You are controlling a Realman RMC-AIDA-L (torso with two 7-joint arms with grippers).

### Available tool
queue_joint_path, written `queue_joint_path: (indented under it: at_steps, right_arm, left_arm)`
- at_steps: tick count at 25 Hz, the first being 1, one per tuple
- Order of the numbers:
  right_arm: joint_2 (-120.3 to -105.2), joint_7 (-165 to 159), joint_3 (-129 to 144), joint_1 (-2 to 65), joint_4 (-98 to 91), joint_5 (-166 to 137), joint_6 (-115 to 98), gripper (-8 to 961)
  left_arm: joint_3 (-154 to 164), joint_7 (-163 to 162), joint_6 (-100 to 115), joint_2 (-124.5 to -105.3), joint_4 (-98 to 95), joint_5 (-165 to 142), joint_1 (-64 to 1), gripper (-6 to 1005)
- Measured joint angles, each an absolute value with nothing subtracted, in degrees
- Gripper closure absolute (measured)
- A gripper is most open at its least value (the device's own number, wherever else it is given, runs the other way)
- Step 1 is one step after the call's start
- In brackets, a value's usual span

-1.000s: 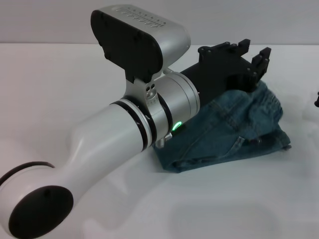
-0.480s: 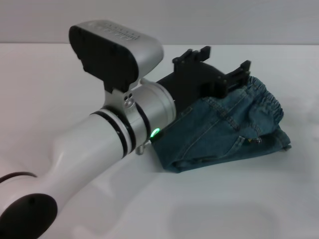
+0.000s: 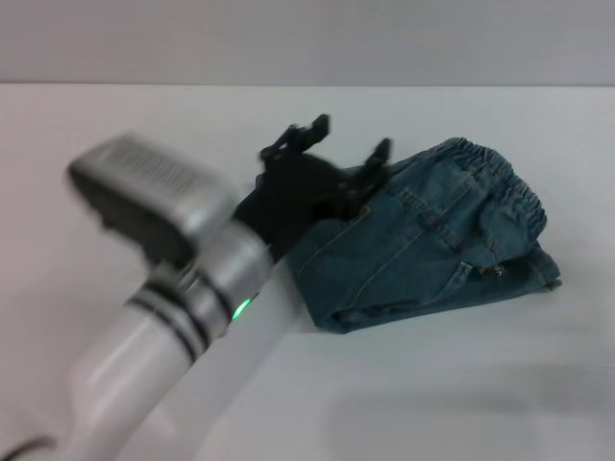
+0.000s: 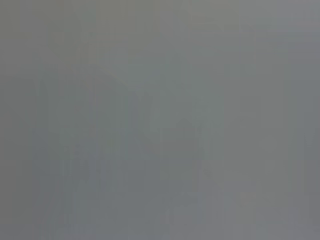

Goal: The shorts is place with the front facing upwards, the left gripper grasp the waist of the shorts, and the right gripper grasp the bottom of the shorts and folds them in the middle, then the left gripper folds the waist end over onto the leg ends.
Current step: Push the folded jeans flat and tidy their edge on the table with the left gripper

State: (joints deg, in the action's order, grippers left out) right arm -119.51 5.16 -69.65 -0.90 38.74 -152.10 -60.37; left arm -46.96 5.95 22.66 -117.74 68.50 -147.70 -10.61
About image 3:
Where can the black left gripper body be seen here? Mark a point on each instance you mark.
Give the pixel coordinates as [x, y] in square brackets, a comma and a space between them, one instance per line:
[288, 201]

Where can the blue denim shorts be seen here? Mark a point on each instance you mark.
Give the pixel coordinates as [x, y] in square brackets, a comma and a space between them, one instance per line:
[423, 249]

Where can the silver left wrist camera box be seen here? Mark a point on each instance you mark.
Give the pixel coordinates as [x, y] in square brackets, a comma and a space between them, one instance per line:
[144, 182]

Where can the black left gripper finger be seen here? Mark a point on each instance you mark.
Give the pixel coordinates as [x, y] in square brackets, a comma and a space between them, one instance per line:
[367, 182]
[300, 137]

